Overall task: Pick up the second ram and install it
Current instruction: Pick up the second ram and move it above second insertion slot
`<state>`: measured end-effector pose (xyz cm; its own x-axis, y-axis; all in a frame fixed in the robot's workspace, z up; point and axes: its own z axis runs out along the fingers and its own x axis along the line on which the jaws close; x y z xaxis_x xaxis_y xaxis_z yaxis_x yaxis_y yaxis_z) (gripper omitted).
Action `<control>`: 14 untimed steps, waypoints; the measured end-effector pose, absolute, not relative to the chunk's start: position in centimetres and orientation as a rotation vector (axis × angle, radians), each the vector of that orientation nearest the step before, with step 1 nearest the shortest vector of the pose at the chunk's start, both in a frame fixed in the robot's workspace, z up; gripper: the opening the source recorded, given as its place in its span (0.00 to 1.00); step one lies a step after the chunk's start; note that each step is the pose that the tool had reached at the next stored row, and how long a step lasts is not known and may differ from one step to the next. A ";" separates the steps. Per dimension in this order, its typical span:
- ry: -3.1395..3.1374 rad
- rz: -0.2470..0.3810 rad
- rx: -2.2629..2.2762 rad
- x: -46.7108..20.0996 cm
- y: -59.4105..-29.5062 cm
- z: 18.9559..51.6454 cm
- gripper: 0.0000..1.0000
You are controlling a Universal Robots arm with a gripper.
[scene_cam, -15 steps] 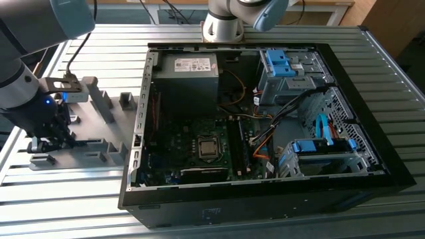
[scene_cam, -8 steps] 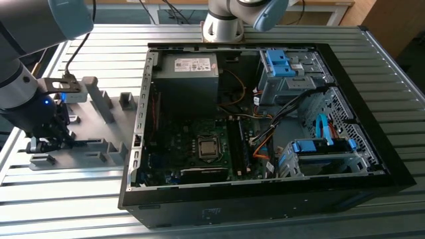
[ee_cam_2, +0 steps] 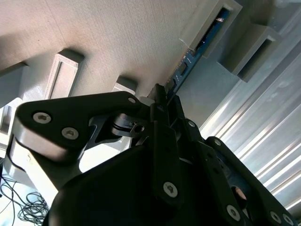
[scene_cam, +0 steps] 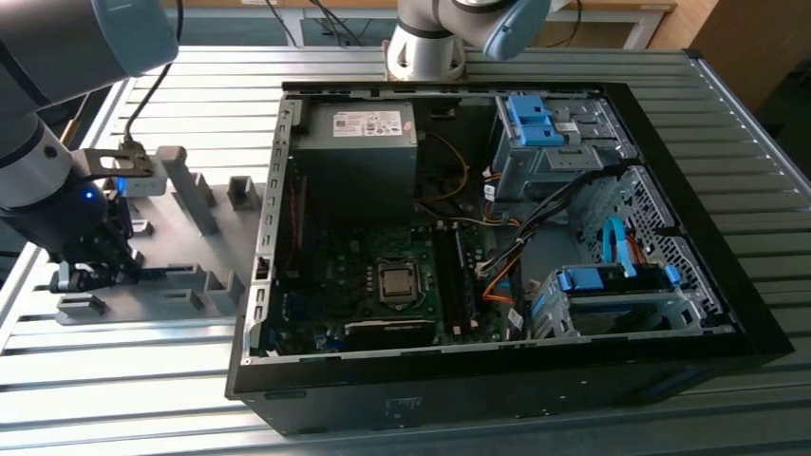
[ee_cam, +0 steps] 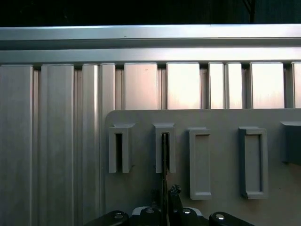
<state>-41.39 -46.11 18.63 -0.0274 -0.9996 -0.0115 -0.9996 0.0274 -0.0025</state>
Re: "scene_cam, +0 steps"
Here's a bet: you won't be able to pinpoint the grey parts rack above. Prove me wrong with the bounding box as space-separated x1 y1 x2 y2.
54 144 266 327

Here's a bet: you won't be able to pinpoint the grey power supply unit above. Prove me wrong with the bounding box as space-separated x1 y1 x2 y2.
290 100 420 203

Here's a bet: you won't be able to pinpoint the silver CPU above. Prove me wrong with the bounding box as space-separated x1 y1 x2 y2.
377 263 417 305

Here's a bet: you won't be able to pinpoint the metal socket cover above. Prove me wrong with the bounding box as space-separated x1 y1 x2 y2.
373 256 423 313

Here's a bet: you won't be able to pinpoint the black graphics card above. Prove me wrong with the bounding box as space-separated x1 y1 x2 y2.
342 316 440 352

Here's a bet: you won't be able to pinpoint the green motherboard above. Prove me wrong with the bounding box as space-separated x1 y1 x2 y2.
274 218 512 356

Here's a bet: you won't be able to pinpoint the black PC case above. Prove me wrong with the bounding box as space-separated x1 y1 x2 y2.
224 80 797 436

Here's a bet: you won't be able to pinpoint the blue drive carrier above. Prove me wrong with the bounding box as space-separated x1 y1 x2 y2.
505 94 567 148

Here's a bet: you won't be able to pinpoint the grey metal drive cage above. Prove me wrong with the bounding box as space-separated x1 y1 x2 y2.
491 93 639 204

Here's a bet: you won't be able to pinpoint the hard disk in blue carrier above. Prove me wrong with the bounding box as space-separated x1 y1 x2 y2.
555 264 684 292

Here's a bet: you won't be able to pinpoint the metal disk bay cage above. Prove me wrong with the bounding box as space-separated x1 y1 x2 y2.
528 263 737 341

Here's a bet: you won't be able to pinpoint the wooden cabinet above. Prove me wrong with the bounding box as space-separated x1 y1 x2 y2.
689 0 811 113

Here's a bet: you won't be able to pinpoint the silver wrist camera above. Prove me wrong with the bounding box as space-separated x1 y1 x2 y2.
116 156 170 200

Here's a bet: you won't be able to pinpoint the black camera cable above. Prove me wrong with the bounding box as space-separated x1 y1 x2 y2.
122 0 186 149

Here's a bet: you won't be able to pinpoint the red twisted fan wire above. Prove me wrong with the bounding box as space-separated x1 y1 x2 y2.
285 182 301 273

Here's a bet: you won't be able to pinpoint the yellow wire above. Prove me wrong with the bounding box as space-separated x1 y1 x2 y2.
415 131 471 204

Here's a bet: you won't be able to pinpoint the orange yellow power wires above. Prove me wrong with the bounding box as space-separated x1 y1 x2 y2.
480 250 528 303

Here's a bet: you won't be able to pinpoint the black wire bundle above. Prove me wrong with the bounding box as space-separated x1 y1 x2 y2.
477 169 600 279

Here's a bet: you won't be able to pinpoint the blue SATA cable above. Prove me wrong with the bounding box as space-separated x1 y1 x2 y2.
600 216 639 279

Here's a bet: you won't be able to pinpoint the wooden desk white frame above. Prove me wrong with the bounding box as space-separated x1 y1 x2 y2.
270 0 676 51

